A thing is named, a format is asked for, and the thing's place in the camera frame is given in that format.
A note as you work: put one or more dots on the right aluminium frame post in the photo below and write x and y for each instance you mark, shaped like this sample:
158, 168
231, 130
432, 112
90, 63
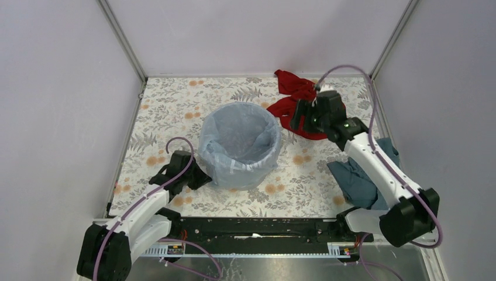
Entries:
396, 33

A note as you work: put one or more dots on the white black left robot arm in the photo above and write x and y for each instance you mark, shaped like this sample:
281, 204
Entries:
108, 251

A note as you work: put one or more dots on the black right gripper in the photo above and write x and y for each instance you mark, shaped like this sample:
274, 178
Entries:
304, 108

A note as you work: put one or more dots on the light blue plastic trash bag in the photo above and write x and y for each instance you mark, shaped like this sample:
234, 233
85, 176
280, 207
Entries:
240, 144

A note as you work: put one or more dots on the aluminium frame post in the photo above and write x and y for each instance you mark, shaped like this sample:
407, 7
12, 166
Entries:
122, 39
396, 33

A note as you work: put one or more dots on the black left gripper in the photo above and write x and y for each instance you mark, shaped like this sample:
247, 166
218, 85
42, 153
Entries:
202, 178

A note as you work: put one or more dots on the left aluminium frame post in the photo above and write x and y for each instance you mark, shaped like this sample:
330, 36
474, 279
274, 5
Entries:
122, 39

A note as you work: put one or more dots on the red cloth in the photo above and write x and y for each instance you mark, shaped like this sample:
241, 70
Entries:
295, 88

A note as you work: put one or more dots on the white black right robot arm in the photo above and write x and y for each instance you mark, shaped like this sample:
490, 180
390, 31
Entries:
412, 210

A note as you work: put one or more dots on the white slotted cable duct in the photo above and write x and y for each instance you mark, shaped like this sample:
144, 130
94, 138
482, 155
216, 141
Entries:
253, 250

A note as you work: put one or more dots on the teal blue cloth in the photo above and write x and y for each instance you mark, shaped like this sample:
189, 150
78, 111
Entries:
356, 186

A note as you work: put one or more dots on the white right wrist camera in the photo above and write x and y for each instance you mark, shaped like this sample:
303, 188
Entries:
324, 90

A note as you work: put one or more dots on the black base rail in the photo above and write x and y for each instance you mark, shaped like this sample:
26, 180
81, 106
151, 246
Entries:
208, 231

